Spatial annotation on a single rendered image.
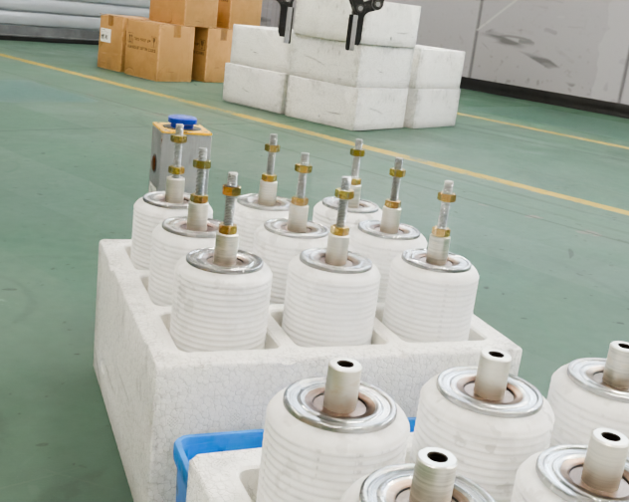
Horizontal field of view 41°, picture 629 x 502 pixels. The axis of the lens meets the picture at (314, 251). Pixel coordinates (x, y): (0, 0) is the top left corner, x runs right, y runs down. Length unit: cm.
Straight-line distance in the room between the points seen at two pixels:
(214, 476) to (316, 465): 10
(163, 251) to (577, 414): 46
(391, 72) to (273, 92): 55
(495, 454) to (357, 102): 311
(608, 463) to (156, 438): 43
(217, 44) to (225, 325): 421
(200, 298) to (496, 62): 595
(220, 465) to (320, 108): 319
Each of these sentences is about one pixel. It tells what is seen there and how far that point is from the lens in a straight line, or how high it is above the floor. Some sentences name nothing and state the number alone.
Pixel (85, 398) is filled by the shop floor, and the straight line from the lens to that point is 111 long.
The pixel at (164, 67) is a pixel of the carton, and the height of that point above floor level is 8.
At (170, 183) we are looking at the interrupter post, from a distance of 104.
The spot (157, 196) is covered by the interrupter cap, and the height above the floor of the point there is 25.
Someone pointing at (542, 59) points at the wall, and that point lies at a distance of 649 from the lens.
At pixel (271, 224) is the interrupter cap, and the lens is 98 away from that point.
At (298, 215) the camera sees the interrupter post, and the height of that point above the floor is 27.
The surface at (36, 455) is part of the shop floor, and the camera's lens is 99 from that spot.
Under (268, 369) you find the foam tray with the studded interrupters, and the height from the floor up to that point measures 17.
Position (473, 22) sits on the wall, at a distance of 680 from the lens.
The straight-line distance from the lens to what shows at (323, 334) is 85.
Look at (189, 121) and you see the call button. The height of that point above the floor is 33.
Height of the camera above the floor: 50
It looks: 16 degrees down
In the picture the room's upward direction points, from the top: 7 degrees clockwise
